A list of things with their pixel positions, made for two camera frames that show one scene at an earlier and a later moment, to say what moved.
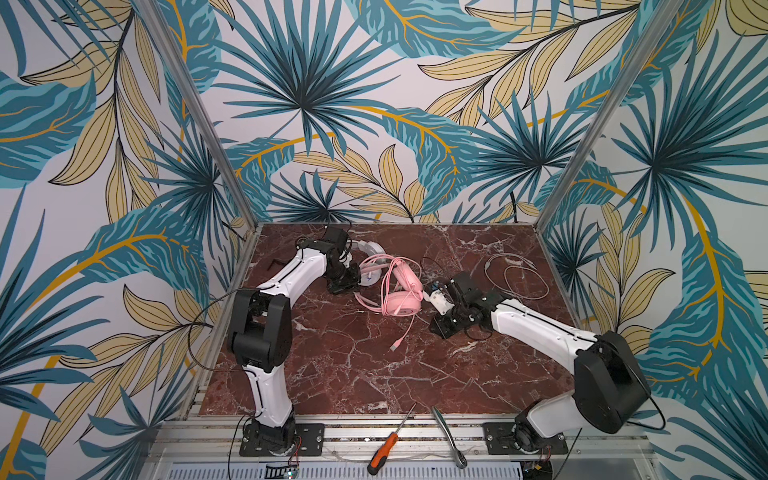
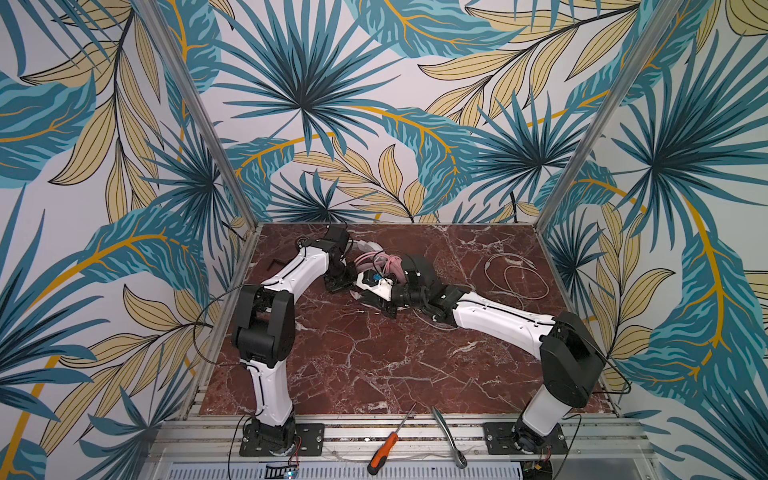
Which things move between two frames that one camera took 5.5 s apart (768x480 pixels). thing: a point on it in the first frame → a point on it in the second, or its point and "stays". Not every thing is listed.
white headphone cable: x=511 y=294 stays
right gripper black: x=450 y=320 → x=395 y=294
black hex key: x=276 y=260 stays
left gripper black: x=344 y=279 stays
